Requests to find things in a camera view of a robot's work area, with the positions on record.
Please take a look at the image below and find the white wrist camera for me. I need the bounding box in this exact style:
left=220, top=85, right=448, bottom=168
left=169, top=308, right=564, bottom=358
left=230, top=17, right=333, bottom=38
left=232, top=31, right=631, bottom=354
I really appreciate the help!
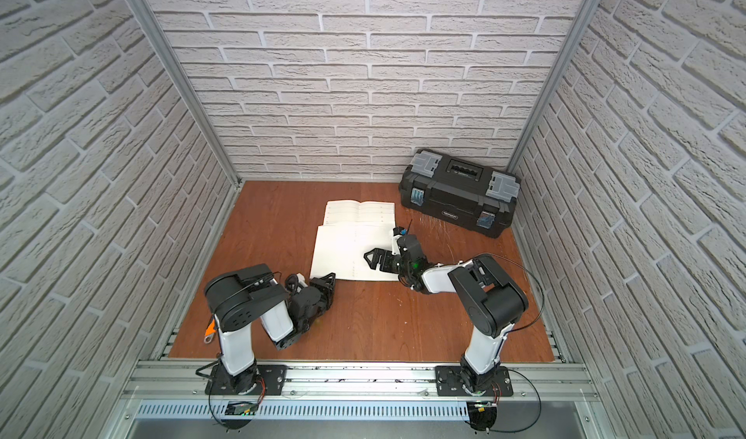
left=392, top=226, right=410, bottom=256
left=285, top=273, right=308, bottom=294

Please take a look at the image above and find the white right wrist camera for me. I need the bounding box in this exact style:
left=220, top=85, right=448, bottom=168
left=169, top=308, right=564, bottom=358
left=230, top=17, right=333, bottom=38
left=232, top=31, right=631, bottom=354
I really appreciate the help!
left=392, top=226, right=410, bottom=256

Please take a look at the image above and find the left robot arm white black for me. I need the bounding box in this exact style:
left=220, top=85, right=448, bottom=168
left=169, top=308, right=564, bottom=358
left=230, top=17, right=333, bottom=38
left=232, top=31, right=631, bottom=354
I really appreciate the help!
left=205, top=264, right=336, bottom=394

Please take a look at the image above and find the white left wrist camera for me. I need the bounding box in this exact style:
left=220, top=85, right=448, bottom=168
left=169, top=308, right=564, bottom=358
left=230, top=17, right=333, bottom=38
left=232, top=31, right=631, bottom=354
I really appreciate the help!
left=285, top=273, right=308, bottom=294

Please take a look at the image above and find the aluminium corner post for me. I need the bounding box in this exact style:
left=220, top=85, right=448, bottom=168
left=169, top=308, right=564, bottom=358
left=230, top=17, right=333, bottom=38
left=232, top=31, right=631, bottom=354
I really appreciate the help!
left=507, top=0, right=600, bottom=174
left=124, top=0, right=242, bottom=190

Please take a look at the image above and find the orange adjustable wrench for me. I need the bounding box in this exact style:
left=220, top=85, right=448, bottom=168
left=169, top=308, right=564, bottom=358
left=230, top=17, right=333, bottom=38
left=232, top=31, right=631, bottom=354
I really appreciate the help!
left=203, top=318, right=217, bottom=345

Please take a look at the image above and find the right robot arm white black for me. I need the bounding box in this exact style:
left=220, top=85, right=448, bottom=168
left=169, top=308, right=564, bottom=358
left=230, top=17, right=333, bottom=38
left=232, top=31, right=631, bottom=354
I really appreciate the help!
left=363, top=234, right=528, bottom=394

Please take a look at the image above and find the left aluminium corner post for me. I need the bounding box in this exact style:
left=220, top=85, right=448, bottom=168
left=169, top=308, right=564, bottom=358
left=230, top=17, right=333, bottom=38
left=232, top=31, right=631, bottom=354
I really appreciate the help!
left=124, top=0, right=242, bottom=190

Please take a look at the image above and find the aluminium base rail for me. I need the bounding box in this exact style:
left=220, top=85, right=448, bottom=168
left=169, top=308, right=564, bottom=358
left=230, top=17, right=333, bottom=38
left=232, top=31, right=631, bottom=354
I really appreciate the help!
left=122, top=359, right=600, bottom=402

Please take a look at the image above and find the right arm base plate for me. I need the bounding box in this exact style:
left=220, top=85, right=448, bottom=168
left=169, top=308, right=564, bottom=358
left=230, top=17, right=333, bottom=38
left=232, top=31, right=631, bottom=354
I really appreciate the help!
left=434, top=365, right=514, bottom=397

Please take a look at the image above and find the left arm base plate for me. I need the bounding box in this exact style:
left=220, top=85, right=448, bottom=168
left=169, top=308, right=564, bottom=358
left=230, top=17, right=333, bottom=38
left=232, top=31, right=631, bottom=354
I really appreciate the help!
left=196, top=361, right=289, bottom=395

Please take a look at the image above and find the black grey toolbox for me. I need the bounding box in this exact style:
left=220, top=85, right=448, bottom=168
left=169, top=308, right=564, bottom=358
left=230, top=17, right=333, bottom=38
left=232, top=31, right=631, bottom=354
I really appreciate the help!
left=398, top=149, right=520, bottom=238

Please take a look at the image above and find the lined notebook green cover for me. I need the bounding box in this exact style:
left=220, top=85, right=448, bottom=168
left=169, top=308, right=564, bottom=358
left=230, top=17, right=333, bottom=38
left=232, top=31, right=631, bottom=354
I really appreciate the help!
left=310, top=225, right=397, bottom=282

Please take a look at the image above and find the right aluminium corner post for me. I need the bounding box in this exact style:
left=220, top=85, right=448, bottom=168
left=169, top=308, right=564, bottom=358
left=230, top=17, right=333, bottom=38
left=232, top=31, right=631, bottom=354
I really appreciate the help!
left=507, top=0, right=600, bottom=174

